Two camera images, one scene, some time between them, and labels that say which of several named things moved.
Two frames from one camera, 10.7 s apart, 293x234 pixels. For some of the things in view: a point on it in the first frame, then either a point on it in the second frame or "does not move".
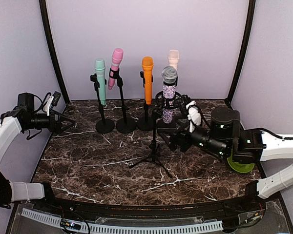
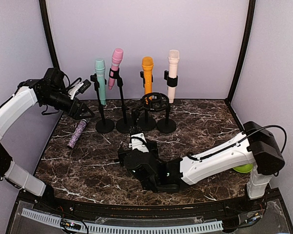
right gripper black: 182,131 to 122,153
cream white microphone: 173,57 does not move
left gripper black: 57,128 to 75,113
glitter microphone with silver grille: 169,74 to 77,133
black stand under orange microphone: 145,124 does not move
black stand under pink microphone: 127,125 does not move
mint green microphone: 100,68 does not move
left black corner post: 62,78 does not move
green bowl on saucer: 240,167 does not move
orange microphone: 147,63 does not move
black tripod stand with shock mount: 164,100 to 154,101
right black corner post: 245,49 does not move
